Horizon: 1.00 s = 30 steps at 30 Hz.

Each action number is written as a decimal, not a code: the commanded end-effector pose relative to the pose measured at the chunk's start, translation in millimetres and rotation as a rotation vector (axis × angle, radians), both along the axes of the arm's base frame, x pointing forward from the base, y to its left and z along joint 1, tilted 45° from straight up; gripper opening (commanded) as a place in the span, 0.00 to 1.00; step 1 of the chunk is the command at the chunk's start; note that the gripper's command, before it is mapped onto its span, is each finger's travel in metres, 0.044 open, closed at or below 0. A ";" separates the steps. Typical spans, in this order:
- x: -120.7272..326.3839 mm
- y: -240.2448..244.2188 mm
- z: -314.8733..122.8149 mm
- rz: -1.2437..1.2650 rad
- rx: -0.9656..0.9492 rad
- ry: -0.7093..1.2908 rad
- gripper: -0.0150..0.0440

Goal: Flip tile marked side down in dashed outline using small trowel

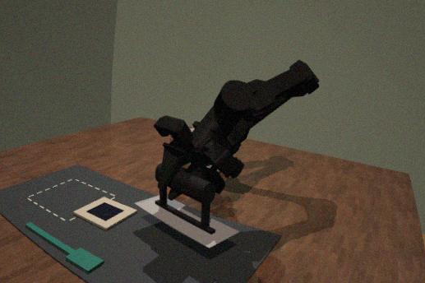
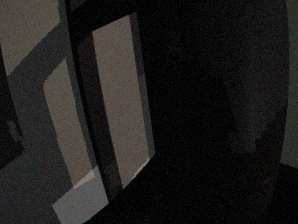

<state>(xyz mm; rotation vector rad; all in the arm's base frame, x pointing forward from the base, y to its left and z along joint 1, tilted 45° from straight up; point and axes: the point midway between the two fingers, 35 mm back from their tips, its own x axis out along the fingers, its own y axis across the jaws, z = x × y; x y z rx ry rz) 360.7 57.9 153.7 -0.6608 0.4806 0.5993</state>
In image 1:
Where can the beige square tile with dark centre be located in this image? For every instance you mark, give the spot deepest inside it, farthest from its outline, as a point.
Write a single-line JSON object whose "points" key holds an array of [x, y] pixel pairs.
{"points": [[105, 213]]}

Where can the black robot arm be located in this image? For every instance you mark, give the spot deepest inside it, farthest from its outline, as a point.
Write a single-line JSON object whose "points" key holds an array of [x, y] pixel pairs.
{"points": [[240, 105]]}

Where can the green flat trowel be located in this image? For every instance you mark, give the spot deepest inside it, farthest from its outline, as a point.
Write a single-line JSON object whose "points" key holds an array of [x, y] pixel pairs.
{"points": [[81, 258]]}

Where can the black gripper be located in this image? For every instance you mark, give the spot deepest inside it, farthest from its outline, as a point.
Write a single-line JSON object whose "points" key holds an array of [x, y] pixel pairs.
{"points": [[181, 150]]}

